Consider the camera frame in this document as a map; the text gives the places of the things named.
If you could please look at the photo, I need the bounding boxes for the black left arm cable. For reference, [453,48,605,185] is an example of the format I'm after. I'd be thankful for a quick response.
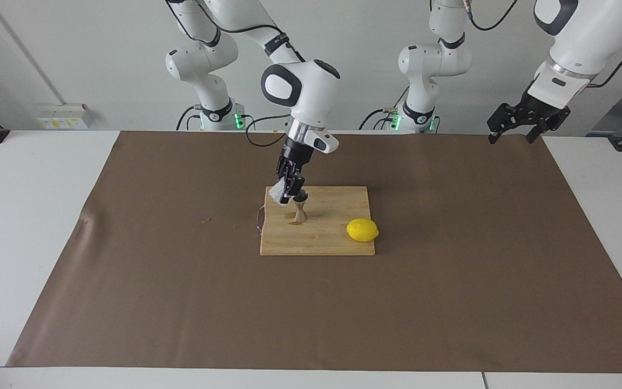
[465,0,622,90]

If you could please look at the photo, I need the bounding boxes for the white wall socket box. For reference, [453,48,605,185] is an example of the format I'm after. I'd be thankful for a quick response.
[37,104,94,130]

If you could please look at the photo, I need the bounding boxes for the small clear glass cup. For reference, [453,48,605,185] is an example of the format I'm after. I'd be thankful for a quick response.
[268,181,290,207]

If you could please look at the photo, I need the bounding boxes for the wooden cutting board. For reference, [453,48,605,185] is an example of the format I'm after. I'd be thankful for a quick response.
[260,186,376,256]

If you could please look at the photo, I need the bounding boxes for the brown paper table mat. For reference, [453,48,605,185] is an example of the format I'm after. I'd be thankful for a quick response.
[6,131,622,373]

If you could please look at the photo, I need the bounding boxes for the black base cable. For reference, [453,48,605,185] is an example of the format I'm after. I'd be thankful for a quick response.
[359,84,410,130]
[176,105,206,131]

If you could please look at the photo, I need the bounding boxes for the steel double jigger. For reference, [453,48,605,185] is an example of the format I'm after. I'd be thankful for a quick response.
[292,190,309,224]

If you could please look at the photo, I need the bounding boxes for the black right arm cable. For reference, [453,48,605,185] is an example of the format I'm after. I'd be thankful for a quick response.
[190,0,291,148]

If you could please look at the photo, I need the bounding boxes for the yellow lemon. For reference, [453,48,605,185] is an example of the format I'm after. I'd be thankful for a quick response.
[346,218,380,243]

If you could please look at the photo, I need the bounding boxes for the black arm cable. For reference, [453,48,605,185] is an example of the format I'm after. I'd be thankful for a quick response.
[190,0,291,148]
[465,0,622,90]

